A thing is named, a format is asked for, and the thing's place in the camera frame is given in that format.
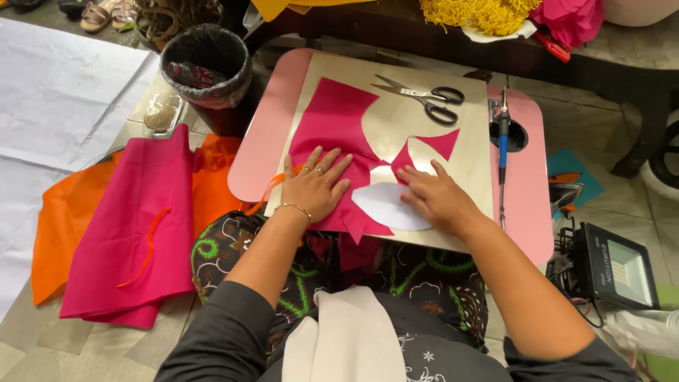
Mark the yellow fringe heap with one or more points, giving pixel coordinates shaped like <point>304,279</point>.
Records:
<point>477,13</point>

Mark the black shoe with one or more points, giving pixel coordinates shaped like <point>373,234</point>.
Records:
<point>71,6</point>

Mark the large white paper sheet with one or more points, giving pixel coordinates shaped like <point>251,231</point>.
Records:
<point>58,101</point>

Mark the orange fabric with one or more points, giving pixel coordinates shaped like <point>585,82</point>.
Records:
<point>63,223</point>

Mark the potted plant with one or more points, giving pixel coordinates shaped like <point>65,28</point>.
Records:
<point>175,18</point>

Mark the beige work board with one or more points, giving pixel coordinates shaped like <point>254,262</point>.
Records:
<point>424,63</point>

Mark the black LED floodlight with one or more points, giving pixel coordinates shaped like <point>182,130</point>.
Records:
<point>615,265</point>

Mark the black wheel on white base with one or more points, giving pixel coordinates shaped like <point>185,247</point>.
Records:
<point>666,159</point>

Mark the white cloth scrap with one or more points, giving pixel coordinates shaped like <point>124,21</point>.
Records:
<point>477,36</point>

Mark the orange and grey clothes iron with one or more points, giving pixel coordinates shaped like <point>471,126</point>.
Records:
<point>565,193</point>

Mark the black lined trash bin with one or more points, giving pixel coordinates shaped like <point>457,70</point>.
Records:
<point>212,101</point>

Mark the person's right hand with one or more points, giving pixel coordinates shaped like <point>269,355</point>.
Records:
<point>443,204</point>

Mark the plastic bottle with red label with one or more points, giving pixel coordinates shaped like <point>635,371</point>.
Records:
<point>191,75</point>

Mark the dark grey top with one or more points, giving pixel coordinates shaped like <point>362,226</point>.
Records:
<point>228,345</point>

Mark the orange fabric strip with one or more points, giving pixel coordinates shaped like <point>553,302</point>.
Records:
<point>151,238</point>

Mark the beige sandal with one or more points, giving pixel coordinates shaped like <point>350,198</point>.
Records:
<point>95,16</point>
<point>124,13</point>

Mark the teal paper sheet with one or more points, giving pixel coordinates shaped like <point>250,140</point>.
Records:
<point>570,162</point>

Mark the pink fabric heap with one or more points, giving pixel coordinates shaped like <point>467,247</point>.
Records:
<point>570,18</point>

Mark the pink lap table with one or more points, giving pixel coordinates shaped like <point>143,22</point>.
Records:
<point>522,212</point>

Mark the white paper pattern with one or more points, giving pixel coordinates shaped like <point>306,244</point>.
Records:
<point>384,204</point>

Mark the white plastic bag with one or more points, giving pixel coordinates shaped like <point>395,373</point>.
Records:
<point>642,331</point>

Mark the dark patterned skirt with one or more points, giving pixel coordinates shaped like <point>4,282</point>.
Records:
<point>424,281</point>

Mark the cut pink fabric piece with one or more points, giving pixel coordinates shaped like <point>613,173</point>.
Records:
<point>334,119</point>

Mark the clear plastic container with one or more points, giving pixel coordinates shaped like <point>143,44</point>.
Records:
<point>162,114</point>

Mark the thin orange ribbon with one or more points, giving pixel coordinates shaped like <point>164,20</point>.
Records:
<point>270,185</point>

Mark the folded pink fabric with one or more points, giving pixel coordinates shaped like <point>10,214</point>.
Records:
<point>138,223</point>

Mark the person's left hand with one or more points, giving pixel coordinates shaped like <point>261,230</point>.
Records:
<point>313,193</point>

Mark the white headscarf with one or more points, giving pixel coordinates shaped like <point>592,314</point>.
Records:
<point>345,339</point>

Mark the yellow fabric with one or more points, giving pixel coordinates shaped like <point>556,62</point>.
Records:
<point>276,6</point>

